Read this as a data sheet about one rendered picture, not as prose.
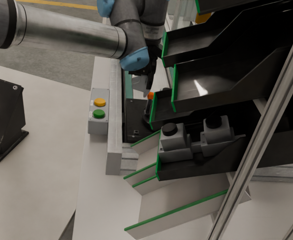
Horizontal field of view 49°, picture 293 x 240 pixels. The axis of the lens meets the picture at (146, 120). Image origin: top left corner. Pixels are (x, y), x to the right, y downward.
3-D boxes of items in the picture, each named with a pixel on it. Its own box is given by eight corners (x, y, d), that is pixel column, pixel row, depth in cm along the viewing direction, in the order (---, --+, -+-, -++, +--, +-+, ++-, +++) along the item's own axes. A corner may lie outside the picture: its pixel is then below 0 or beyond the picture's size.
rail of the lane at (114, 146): (105, 175, 104) (107, 150, 97) (110, 51, 174) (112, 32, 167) (122, 175, 105) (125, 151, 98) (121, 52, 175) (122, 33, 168)
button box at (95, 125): (87, 134, 112) (87, 120, 109) (91, 100, 129) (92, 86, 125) (107, 135, 113) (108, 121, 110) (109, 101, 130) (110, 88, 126)
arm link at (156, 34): (163, 17, 95) (166, 28, 88) (160, 32, 97) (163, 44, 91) (138, 15, 94) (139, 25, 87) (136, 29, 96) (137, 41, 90)
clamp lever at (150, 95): (144, 113, 110) (148, 94, 105) (143, 109, 111) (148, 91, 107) (154, 114, 110) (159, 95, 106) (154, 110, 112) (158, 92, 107)
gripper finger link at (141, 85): (130, 95, 106) (133, 70, 101) (147, 96, 107) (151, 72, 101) (130, 100, 104) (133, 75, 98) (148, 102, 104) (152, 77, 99)
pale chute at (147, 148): (133, 188, 85) (122, 178, 83) (139, 155, 95) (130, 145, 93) (230, 146, 73) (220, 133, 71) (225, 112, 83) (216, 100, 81)
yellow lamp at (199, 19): (196, 24, 110) (200, 10, 107) (193, 19, 114) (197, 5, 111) (210, 26, 111) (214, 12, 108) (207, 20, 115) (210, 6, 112)
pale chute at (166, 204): (136, 240, 73) (123, 230, 71) (142, 195, 83) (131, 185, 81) (252, 200, 61) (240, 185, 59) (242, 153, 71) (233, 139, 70)
